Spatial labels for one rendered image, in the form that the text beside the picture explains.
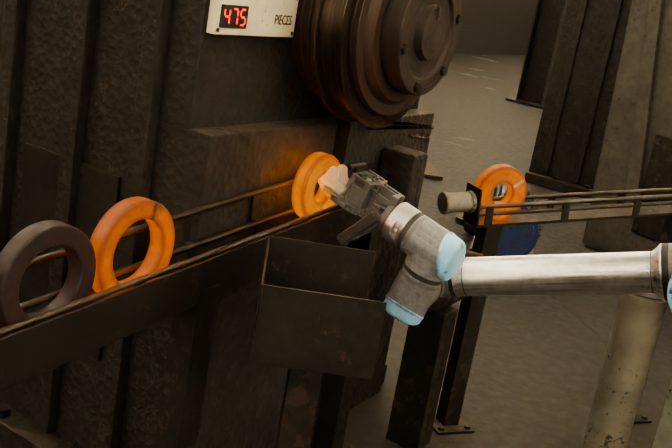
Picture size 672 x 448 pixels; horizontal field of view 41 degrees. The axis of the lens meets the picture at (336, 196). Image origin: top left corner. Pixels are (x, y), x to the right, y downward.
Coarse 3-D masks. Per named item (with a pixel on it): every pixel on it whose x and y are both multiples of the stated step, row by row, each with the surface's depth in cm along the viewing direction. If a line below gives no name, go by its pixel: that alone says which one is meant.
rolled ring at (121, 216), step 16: (112, 208) 148; (128, 208) 148; (144, 208) 151; (160, 208) 154; (112, 224) 146; (128, 224) 148; (160, 224) 156; (96, 240) 146; (112, 240) 146; (160, 240) 158; (96, 256) 145; (112, 256) 147; (160, 256) 158; (96, 272) 146; (112, 272) 148; (144, 272) 158; (96, 288) 148; (128, 288) 153
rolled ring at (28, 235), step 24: (24, 240) 132; (48, 240) 135; (72, 240) 139; (0, 264) 131; (24, 264) 132; (72, 264) 143; (0, 288) 130; (72, 288) 143; (0, 312) 131; (24, 312) 135
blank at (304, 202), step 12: (312, 156) 196; (324, 156) 196; (300, 168) 194; (312, 168) 193; (324, 168) 197; (300, 180) 193; (312, 180) 194; (300, 192) 193; (312, 192) 195; (300, 204) 194; (312, 204) 197; (324, 204) 201; (300, 216) 198
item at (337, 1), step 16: (336, 0) 184; (352, 0) 183; (320, 16) 186; (336, 16) 184; (352, 16) 184; (320, 32) 186; (336, 32) 184; (320, 48) 188; (336, 48) 184; (320, 64) 190; (336, 64) 186; (336, 80) 190; (336, 96) 194; (352, 96) 193; (352, 112) 195; (368, 112) 201; (400, 112) 213
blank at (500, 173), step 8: (488, 168) 242; (496, 168) 240; (504, 168) 241; (512, 168) 242; (480, 176) 241; (488, 176) 239; (496, 176) 240; (504, 176) 241; (512, 176) 242; (520, 176) 243; (480, 184) 240; (488, 184) 240; (496, 184) 241; (512, 184) 243; (520, 184) 244; (488, 192) 241; (512, 192) 244; (520, 192) 245; (488, 200) 242; (504, 200) 246; (512, 200) 245; (520, 200) 246; (496, 208) 244; (504, 208) 244; (512, 208) 245; (496, 216) 244; (504, 216) 245
